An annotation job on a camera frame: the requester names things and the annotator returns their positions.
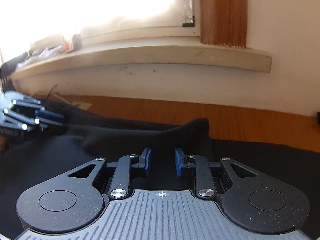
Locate black Nike sweatpants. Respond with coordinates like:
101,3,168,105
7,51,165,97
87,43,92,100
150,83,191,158
1,100,319,239

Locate clear plastic bag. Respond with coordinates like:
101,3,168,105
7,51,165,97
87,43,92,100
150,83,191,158
17,45,65,69

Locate small orange picture carton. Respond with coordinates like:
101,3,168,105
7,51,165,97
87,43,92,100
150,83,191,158
63,40,74,53

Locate black folded garment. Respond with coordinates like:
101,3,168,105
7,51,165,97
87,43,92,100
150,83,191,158
317,112,320,125

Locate brown wooden window frame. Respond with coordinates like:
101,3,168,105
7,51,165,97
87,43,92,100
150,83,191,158
200,0,248,48

